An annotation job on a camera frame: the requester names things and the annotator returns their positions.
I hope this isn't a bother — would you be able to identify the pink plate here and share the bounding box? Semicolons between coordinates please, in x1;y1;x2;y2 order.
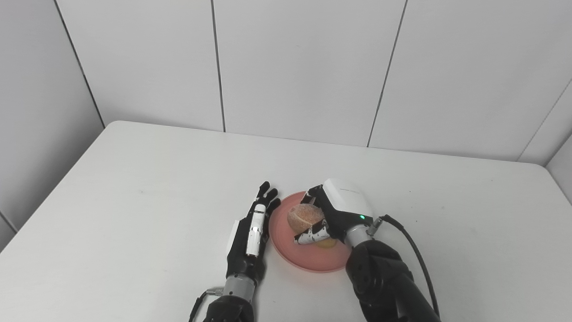
269;191;353;273

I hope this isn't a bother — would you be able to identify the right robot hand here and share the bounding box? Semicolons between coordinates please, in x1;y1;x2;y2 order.
294;178;374;246

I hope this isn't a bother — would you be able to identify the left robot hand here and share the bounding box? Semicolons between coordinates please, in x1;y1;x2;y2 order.
226;181;282;283

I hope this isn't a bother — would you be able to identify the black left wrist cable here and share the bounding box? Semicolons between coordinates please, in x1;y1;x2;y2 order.
188;287;223;322

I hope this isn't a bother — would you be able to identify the bread roll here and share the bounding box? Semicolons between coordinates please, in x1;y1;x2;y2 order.
287;204;337;249

